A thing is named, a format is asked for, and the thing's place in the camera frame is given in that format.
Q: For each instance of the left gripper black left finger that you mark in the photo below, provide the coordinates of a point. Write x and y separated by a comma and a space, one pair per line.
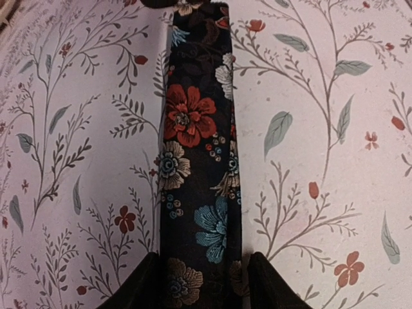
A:
141, 290

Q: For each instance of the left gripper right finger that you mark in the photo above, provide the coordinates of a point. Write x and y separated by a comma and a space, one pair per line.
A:
268, 290

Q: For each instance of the dark floral tie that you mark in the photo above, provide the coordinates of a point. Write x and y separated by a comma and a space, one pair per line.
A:
200, 216

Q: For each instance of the floral tablecloth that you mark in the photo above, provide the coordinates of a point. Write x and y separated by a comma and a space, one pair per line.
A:
322, 102

